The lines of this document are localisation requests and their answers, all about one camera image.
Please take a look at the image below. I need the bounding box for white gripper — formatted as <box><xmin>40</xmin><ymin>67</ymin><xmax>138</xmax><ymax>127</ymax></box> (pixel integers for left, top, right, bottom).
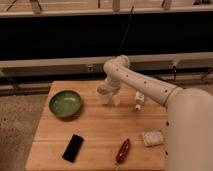
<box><xmin>97</xmin><ymin>77</ymin><xmax>121</xmax><ymax>106</ymax></box>

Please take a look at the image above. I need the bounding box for translucent white cup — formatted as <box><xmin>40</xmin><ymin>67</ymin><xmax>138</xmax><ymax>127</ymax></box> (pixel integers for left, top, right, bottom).
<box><xmin>97</xmin><ymin>88</ymin><xmax>111</xmax><ymax>105</ymax></box>

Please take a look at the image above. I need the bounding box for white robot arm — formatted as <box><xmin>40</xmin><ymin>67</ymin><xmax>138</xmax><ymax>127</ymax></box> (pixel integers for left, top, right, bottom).
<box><xmin>103</xmin><ymin>55</ymin><xmax>213</xmax><ymax>171</ymax></box>

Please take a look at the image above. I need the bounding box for green ceramic bowl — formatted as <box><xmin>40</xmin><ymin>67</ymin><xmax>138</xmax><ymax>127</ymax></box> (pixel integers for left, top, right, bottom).
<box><xmin>49</xmin><ymin>90</ymin><xmax>82</xmax><ymax>118</ymax></box>

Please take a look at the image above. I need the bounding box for white tube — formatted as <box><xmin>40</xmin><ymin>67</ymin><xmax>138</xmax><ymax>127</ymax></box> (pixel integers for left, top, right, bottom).
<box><xmin>135</xmin><ymin>92</ymin><xmax>145</xmax><ymax>110</ymax></box>

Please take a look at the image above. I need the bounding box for wooden board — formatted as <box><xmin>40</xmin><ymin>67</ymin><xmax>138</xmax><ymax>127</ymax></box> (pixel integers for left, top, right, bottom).
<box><xmin>26</xmin><ymin>81</ymin><xmax>166</xmax><ymax>171</ymax></box>

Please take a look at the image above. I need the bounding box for dark red oblong object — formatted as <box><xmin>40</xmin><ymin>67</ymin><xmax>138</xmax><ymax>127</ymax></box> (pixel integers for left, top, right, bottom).
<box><xmin>116</xmin><ymin>139</ymin><xmax>130</xmax><ymax>164</ymax></box>

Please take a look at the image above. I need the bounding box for white square sponge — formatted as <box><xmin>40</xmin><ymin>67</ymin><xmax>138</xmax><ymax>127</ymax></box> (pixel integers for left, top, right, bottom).
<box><xmin>142</xmin><ymin>131</ymin><xmax>164</xmax><ymax>147</ymax></box>

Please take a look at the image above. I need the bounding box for black smartphone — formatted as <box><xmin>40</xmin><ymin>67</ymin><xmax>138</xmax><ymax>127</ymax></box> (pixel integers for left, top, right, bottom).
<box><xmin>62</xmin><ymin>134</ymin><xmax>84</xmax><ymax>162</ymax></box>

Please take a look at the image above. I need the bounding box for black hanging cable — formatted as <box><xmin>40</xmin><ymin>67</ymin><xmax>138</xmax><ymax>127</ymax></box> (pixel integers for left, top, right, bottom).
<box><xmin>114</xmin><ymin>4</ymin><xmax>135</xmax><ymax>57</ymax></box>

